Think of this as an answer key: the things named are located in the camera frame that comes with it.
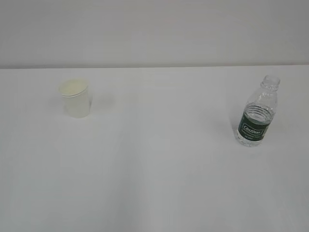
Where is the white paper cup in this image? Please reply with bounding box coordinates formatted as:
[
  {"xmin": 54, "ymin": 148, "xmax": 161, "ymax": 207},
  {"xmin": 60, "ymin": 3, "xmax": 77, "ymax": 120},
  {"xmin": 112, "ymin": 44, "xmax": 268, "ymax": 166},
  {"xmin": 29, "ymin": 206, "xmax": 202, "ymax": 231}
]
[{"xmin": 59, "ymin": 79, "xmax": 90, "ymax": 118}]

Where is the clear green-label water bottle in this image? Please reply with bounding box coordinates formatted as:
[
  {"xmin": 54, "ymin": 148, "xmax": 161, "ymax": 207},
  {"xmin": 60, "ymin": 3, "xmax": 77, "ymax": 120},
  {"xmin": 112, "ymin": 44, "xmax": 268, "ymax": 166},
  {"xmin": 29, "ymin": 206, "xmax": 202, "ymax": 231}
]
[{"xmin": 235, "ymin": 75, "xmax": 281, "ymax": 147}]

